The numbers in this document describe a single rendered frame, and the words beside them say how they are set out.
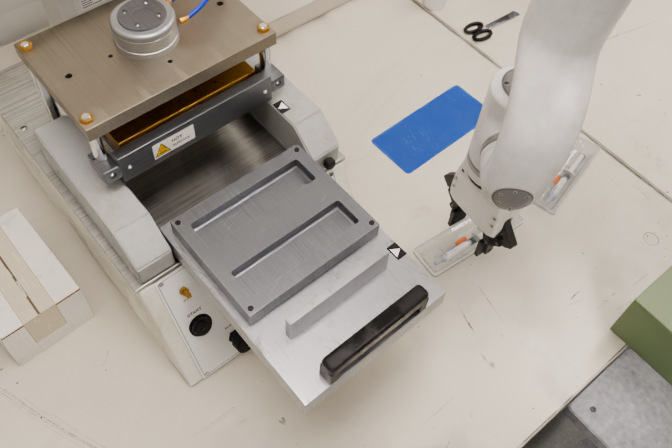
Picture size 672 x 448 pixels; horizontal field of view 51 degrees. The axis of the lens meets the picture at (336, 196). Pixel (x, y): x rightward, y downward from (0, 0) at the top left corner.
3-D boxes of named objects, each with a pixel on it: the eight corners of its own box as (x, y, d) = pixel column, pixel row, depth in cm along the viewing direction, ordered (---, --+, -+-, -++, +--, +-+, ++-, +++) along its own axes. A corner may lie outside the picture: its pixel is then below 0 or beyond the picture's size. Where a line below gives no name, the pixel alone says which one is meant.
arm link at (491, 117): (533, 190, 89) (531, 135, 94) (566, 122, 78) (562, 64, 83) (467, 181, 89) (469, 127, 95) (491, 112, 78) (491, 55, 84)
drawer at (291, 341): (162, 243, 91) (152, 209, 85) (295, 161, 100) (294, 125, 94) (305, 417, 79) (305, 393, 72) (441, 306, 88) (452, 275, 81)
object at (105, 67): (13, 68, 96) (-22, -9, 85) (202, -18, 108) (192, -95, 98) (103, 179, 86) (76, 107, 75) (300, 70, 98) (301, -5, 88)
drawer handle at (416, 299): (318, 372, 78) (319, 358, 75) (414, 296, 84) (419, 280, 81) (330, 386, 77) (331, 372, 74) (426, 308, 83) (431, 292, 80)
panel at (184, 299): (202, 378, 99) (152, 283, 88) (360, 263, 111) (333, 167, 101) (209, 386, 98) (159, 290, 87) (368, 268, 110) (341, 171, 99)
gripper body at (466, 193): (543, 179, 93) (520, 224, 102) (492, 129, 97) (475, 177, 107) (500, 204, 90) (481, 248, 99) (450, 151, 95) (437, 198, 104)
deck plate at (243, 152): (-23, 85, 107) (-25, 80, 106) (171, -4, 121) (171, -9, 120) (136, 294, 88) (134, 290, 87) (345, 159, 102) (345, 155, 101)
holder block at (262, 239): (172, 232, 88) (169, 221, 85) (297, 155, 96) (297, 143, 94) (250, 326, 81) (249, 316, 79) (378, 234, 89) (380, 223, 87)
